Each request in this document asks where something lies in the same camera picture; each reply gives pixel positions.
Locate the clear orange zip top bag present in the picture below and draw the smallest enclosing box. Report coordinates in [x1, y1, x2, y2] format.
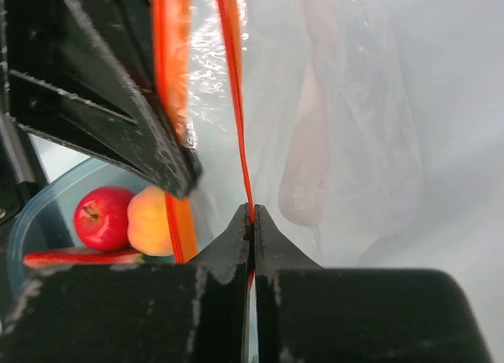
[149, 0, 504, 269]

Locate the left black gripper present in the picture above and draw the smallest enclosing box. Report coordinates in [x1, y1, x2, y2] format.
[1, 0, 202, 229]

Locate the red toy apple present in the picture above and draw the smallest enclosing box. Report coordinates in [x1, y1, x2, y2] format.
[73, 186, 135, 252]

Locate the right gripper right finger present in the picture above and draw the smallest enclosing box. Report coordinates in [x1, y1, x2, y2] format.
[254, 206, 491, 362]

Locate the orange toy peach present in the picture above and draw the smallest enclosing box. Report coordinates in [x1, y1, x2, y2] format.
[127, 187, 173, 257]

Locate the blue transparent plastic tub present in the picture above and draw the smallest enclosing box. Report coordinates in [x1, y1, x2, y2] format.
[7, 158, 150, 298]

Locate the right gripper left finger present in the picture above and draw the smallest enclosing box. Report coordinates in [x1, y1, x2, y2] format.
[1, 205, 252, 362]

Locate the toy watermelon slice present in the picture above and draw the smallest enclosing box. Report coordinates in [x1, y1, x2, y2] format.
[23, 247, 143, 269]

